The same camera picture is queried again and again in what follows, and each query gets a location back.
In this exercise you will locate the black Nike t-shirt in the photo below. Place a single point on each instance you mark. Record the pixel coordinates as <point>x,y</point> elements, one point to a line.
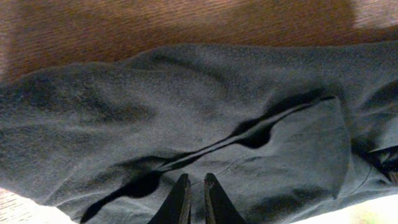
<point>290,133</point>

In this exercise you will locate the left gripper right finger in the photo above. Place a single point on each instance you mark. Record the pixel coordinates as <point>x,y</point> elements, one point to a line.
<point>219,208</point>

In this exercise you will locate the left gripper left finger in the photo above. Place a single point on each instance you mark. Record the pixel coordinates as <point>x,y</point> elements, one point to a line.
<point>176,208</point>

